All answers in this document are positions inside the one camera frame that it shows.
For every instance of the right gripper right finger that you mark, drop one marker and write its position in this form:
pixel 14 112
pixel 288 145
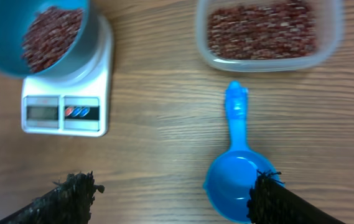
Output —
pixel 271 203

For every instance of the clear plastic container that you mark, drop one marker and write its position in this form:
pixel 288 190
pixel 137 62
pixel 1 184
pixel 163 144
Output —
pixel 329 32

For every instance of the blue plastic measuring scoop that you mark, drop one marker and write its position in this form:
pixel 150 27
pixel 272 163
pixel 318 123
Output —
pixel 234 173

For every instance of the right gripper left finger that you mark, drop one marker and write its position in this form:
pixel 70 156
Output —
pixel 68 203

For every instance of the white digital kitchen scale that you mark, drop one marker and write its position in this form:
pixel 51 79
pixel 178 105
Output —
pixel 76 104

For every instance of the red adzuki beans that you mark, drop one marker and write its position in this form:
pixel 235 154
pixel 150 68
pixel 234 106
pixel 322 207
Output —
pixel 281 30

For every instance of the blue metal bowl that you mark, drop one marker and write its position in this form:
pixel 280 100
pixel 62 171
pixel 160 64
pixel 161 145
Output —
pixel 15 18

